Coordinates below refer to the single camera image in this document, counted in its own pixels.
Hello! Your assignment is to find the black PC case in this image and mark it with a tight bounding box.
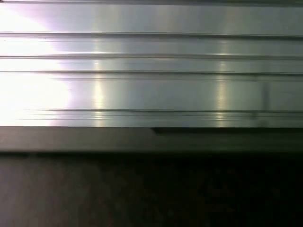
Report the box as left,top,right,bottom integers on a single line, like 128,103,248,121
0,126,303,227

